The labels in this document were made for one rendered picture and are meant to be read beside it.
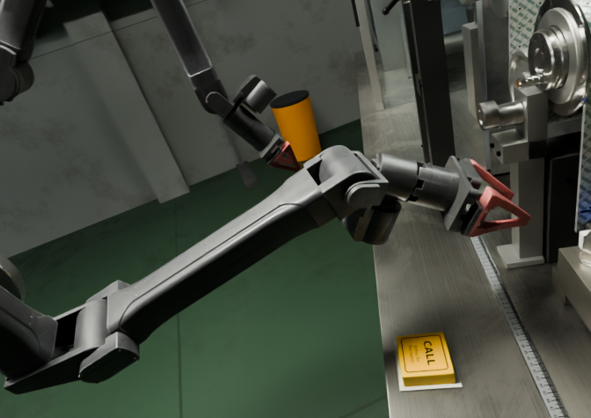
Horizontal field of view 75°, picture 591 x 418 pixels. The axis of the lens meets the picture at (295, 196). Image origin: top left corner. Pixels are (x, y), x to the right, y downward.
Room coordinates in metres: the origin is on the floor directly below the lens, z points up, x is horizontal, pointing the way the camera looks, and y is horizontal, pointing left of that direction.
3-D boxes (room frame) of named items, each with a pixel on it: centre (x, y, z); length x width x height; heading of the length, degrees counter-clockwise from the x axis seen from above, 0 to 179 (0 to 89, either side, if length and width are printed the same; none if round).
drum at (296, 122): (3.43, -0.23, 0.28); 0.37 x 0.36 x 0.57; 98
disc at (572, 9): (0.45, -0.37, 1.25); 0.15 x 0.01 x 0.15; 164
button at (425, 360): (0.36, -0.10, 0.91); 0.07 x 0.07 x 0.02; 74
